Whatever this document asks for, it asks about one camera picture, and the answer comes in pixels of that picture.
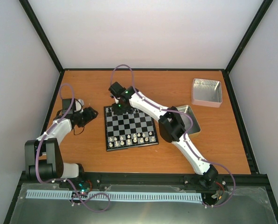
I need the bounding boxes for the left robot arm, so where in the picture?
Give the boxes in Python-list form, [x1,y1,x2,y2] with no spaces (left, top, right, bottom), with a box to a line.
[24,98,98,188]

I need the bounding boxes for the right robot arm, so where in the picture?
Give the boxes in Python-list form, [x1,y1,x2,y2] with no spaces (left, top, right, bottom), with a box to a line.
[109,82,218,189]

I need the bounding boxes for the black silver chess board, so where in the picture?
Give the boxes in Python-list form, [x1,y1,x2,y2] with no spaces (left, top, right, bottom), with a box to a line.
[104,106,159,152]

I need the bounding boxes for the yellow metal tin box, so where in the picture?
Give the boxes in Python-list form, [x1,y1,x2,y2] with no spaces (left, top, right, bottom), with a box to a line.
[177,105,201,139]

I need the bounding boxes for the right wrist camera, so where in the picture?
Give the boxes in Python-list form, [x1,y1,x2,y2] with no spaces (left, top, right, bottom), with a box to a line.
[110,94,120,104]

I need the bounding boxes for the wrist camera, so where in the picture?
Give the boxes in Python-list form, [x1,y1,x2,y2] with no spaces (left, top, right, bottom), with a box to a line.
[110,94,120,104]
[74,99,84,112]

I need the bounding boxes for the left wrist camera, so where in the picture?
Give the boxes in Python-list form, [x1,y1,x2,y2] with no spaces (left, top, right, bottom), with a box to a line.
[74,99,84,112]

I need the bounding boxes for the black aluminium frame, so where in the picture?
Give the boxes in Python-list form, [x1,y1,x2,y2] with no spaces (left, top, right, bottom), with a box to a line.
[4,0,278,224]

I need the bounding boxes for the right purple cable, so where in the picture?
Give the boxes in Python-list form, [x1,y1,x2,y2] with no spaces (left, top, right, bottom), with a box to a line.
[109,64,236,209]

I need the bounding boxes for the light blue cable duct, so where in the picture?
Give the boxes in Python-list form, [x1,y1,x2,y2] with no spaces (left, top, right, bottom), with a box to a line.
[26,189,202,203]

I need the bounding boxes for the metal base plate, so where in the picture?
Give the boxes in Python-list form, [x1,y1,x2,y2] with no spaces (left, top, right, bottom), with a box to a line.
[10,184,277,224]

